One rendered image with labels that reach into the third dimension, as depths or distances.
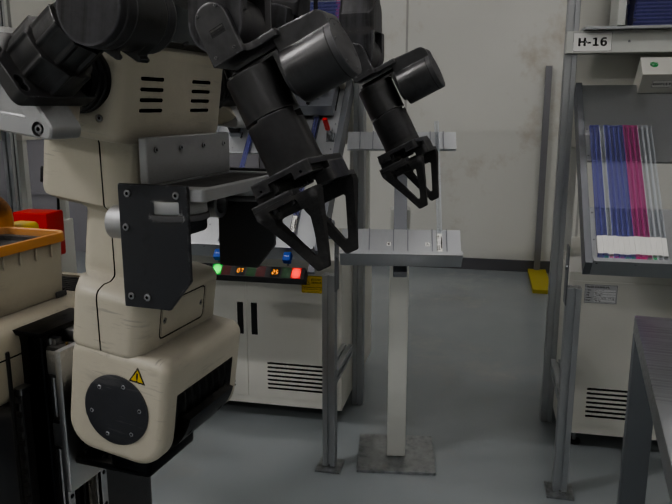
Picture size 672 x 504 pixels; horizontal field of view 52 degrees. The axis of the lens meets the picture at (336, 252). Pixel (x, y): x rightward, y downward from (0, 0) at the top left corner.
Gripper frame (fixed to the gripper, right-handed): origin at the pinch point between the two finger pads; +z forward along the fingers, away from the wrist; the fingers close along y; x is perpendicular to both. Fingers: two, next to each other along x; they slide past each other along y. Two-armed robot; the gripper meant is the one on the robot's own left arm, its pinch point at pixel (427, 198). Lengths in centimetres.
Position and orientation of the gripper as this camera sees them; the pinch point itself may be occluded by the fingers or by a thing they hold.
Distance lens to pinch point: 110.4
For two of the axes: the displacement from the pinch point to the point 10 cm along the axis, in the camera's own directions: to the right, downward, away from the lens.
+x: -8.4, 3.8, 3.9
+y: 3.3, -2.1, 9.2
